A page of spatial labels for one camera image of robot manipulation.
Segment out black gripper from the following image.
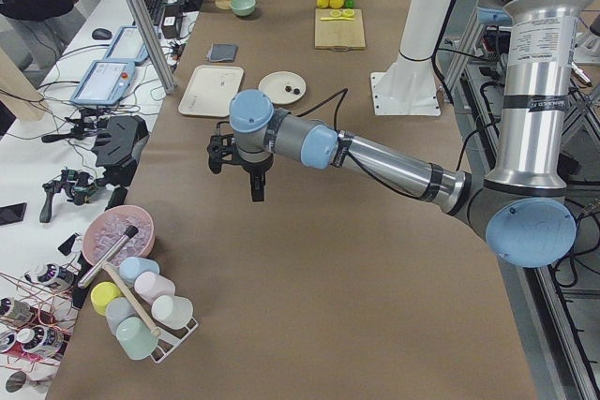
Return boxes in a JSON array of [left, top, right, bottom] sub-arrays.
[[242, 158, 273, 202]]

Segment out cream round plate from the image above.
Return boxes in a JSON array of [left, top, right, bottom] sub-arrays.
[[258, 71, 307, 105]]

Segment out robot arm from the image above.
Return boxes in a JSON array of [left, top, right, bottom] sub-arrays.
[[228, 0, 592, 268]]

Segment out cream rabbit tray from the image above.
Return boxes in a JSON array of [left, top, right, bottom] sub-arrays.
[[178, 65, 244, 118]]

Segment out metal ice tongs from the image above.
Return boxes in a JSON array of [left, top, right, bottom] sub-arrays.
[[77, 225, 139, 289]]

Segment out grey folded cloth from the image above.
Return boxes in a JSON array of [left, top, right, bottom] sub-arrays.
[[206, 43, 238, 63]]

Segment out pink plastic cup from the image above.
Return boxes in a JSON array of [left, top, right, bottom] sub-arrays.
[[134, 271, 175, 304]]

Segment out white plastic cup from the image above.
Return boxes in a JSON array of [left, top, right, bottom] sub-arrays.
[[151, 295, 193, 329]]

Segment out blue plastic cup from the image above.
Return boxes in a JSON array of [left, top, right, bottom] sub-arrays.
[[118, 257, 160, 286]]

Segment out pink bowl with ice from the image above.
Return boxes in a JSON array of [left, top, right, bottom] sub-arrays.
[[82, 205, 155, 265]]

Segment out bamboo cutting board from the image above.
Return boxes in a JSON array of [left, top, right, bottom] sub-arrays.
[[314, 8, 367, 50]]

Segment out white cup rack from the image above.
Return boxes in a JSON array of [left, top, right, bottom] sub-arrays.
[[102, 261, 200, 364]]

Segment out mint green bowl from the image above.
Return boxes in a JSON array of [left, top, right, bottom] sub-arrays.
[[230, 0, 257, 17]]

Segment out yellow plastic knife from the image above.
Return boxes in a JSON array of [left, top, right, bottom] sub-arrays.
[[319, 16, 355, 22]]

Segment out blue teach pendant near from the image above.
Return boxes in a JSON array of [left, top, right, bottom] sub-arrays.
[[70, 59, 136, 107]]

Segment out blue teach pendant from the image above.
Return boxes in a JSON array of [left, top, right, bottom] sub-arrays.
[[70, 59, 136, 107], [104, 25, 149, 66]]

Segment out grey plastic cup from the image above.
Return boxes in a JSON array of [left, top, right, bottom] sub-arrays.
[[105, 297, 137, 335]]

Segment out yellow plastic cup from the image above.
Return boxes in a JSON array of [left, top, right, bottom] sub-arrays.
[[90, 281, 122, 316]]

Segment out blue teach pendant far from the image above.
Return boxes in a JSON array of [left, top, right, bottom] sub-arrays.
[[104, 25, 149, 66]]

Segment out green plastic cup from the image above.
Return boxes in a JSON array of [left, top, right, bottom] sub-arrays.
[[116, 317, 158, 361]]

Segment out whole yellow lemon lower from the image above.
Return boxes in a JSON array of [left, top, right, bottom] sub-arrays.
[[329, 0, 345, 9]]

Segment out black computer mouse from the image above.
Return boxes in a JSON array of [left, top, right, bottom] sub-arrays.
[[91, 28, 113, 40]]

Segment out black smartphone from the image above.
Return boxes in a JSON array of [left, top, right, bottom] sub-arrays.
[[0, 202, 27, 226]]

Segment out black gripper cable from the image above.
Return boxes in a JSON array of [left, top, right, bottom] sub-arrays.
[[288, 87, 423, 198]]

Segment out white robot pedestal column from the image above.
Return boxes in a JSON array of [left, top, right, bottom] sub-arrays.
[[371, 0, 451, 116]]

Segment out aluminium frame post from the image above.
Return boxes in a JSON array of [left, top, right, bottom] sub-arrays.
[[126, 0, 175, 95]]

